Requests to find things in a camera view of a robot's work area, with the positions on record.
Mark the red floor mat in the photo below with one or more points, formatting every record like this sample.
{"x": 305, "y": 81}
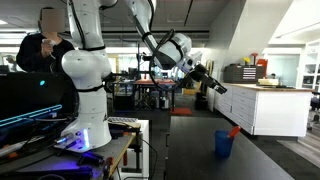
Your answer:
{"x": 181, "y": 111}

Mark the dark metal tool chest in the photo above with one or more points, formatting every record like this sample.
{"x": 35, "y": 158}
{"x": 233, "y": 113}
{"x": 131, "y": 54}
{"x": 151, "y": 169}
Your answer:
{"x": 235, "y": 75}

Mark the blue plastic cup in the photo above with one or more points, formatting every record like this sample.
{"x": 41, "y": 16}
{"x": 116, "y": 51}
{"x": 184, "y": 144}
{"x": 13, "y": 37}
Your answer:
{"x": 224, "y": 146}

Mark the person in black sweater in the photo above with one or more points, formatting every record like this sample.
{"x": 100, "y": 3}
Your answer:
{"x": 31, "y": 56}

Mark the pale yellow stacked boards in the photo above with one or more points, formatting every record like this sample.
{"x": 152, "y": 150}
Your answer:
{"x": 268, "y": 82}

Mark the white handheld controller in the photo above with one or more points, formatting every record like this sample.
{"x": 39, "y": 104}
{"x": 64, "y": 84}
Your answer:
{"x": 50, "y": 42}

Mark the red topped workbench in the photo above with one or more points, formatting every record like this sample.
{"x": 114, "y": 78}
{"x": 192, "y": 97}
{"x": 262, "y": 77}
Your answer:
{"x": 143, "y": 83}

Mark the white marker with orange cap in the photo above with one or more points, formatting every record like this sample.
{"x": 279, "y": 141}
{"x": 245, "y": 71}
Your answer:
{"x": 234, "y": 131}

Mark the black floor box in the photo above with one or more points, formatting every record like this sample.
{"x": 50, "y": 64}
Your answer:
{"x": 201, "y": 103}

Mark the person bare hand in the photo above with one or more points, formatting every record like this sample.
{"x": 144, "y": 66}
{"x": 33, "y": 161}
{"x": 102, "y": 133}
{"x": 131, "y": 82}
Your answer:
{"x": 46, "y": 49}

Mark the red box on chest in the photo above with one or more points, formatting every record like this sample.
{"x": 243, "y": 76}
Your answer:
{"x": 262, "y": 65}

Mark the white drawer cabinet wood top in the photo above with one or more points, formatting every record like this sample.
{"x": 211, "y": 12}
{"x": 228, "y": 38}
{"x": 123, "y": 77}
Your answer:
{"x": 280, "y": 113}

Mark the white wall shelf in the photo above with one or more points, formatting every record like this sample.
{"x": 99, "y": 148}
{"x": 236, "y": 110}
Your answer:
{"x": 311, "y": 66}

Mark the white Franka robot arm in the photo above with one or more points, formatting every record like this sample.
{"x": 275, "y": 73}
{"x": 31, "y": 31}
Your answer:
{"x": 86, "y": 66}

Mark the yellow framed glass door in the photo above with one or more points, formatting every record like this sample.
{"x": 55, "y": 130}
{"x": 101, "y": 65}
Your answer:
{"x": 191, "y": 90}

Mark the leaning wooden boards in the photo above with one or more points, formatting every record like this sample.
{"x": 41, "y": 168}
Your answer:
{"x": 210, "y": 66}

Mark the grey robot mounting table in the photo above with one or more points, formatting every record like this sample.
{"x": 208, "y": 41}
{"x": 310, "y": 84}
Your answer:
{"x": 43, "y": 165}

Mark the small yellow object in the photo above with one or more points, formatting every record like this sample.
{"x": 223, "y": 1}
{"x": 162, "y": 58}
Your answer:
{"x": 246, "y": 61}

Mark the white pedestal cabinet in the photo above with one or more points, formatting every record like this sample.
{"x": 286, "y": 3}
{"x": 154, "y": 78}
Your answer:
{"x": 145, "y": 150}

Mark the black monitor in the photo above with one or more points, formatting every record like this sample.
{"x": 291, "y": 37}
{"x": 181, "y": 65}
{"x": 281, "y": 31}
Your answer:
{"x": 30, "y": 93}

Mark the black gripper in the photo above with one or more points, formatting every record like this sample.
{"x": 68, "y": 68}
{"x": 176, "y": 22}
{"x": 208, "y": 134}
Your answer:
{"x": 199, "y": 72}

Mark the black office chair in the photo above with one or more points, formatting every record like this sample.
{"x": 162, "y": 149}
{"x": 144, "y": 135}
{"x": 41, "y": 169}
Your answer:
{"x": 315, "y": 103}

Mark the laptop with cyan glow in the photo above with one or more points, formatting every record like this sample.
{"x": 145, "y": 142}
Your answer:
{"x": 26, "y": 116}

